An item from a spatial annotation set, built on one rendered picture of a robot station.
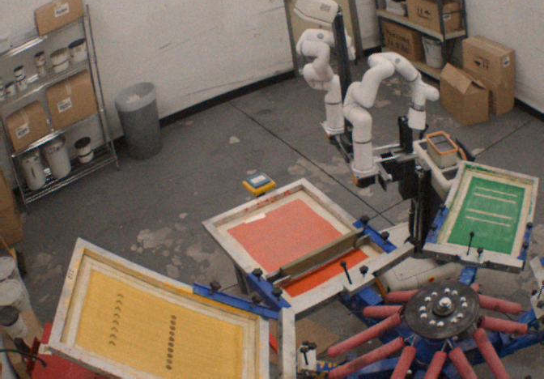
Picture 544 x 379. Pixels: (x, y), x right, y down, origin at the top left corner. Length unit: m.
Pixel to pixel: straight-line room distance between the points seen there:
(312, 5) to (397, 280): 1.75
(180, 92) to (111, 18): 1.34
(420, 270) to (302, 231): 1.02
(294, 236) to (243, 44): 3.73
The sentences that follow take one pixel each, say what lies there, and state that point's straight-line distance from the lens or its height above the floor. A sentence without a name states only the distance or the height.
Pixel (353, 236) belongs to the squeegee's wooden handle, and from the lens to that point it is 2.64.
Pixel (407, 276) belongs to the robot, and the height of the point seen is 0.28.
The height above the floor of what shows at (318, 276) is 0.96.
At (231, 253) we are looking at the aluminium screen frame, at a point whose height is 0.99.
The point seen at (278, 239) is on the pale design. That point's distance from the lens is 2.82.
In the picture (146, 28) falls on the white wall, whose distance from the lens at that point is 5.76.
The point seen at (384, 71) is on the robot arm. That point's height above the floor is 1.65.
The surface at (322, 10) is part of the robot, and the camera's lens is 2.66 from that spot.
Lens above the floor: 2.72
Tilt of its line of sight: 33 degrees down
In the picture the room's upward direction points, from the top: 9 degrees counter-clockwise
